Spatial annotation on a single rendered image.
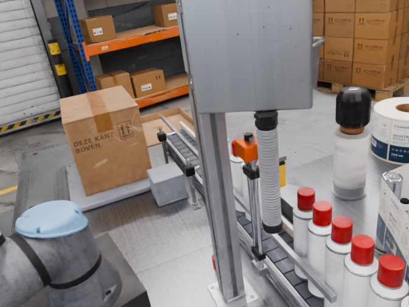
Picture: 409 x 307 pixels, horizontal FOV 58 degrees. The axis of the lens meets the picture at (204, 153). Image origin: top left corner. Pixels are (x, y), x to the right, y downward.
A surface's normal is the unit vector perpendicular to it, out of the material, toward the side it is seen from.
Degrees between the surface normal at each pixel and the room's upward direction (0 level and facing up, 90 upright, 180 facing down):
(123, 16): 90
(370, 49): 90
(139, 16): 90
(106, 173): 90
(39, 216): 4
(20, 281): 76
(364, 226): 0
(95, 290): 71
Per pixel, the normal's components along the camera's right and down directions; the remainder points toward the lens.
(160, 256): -0.13, -0.89
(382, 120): -0.92, 0.28
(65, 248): 0.66, 0.13
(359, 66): -0.79, 0.36
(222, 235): 0.37, 0.37
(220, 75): -0.22, 0.47
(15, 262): 0.39, -0.52
